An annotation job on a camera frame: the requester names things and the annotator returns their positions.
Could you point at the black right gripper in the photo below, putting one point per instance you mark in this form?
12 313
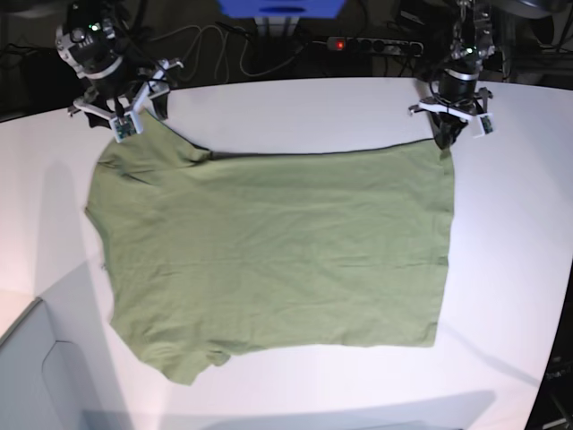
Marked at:
92 42

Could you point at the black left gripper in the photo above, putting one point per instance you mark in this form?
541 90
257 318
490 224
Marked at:
456 89

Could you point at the green T-shirt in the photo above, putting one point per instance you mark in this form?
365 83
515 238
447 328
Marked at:
214 256

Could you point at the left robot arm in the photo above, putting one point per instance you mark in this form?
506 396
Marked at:
471 42

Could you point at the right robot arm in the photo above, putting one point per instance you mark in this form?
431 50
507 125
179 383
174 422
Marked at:
97 42

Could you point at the black power strip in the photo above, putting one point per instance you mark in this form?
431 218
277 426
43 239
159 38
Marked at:
372 46

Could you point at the blue box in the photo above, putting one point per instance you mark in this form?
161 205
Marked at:
327 9

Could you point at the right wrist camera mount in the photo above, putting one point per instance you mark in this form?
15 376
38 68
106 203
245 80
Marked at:
124 93

